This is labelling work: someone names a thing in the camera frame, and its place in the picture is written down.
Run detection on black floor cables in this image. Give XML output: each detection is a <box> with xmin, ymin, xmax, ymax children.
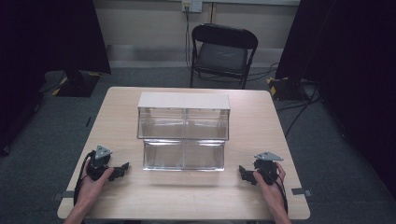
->
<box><xmin>276</xmin><ymin>85</ymin><xmax>322</xmax><ymax>138</ymax></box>

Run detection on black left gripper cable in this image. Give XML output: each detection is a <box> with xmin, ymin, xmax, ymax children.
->
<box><xmin>73</xmin><ymin>149</ymin><xmax>96</xmax><ymax>207</ymax></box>

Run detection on black folding chair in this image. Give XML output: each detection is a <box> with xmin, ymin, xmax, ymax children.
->
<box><xmin>189</xmin><ymin>22</ymin><xmax>260</xmax><ymax>91</ymax></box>

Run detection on grey tape strip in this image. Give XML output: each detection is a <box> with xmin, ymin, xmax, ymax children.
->
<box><xmin>290</xmin><ymin>187</ymin><xmax>314</xmax><ymax>198</ymax></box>
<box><xmin>51</xmin><ymin>189</ymin><xmax>76</xmax><ymax>202</ymax></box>

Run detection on clear drawer cabinet white lid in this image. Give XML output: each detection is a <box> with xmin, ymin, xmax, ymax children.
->
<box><xmin>136</xmin><ymin>91</ymin><xmax>232</xmax><ymax>141</ymax></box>

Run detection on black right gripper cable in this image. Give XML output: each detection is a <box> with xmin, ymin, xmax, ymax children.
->
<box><xmin>274</xmin><ymin>172</ymin><xmax>290</xmax><ymax>216</ymax></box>

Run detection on black cable from socket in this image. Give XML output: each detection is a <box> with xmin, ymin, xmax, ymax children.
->
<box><xmin>184</xmin><ymin>5</ymin><xmax>193</xmax><ymax>73</ymax></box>

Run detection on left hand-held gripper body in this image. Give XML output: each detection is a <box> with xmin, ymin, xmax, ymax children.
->
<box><xmin>85</xmin><ymin>145</ymin><xmax>113</xmax><ymax>182</ymax></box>

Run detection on white wall socket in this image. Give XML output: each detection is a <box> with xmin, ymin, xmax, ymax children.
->
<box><xmin>181</xmin><ymin>0</ymin><xmax>204</xmax><ymax>14</ymax></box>

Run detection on black stand base striped tape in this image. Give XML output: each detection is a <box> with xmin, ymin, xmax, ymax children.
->
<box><xmin>50</xmin><ymin>70</ymin><xmax>103</xmax><ymax>98</ymax></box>
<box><xmin>265</xmin><ymin>76</ymin><xmax>310</xmax><ymax>102</ymax></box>

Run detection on black curtain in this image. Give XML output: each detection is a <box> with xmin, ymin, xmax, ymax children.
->
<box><xmin>275</xmin><ymin>0</ymin><xmax>396</xmax><ymax>200</ymax></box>
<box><xmin>0</xmin><ymin>0</ymin><xmax>112</xmax><ymax>157</ymax></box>

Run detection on clear plastic drawer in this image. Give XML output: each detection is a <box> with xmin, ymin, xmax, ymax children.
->
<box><xmin>142</xmin><ymin>138</ymin><xmax>226</xmax><ymax>173</ymax></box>

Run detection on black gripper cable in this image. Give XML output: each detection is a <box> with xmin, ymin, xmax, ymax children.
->
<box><xmin>73</xmin><ymin>149</ymin><xmax>96</xmax><ymax>207</ymax></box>
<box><xmin>274</xmin><ymin>172</ymin><xmax>290</xmax><ymax>216</ymax></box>

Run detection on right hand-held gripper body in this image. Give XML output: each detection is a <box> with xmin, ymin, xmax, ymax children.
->
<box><xmin>253</xmin><ymin>150</ymin><xmax>285</xmax><ymax>187</ymax></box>

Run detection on person's right hand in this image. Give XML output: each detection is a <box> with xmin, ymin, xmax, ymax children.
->
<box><xmin>252</xmin><ymin>161</ymin><xmax>288</xmax><ymax>208</ymax></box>

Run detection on person's left hand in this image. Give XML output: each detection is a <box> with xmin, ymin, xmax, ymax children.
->
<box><xmin>75</xmin><ymin>156</ymin><xmax>115</xmax><ymax>208</ymax></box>

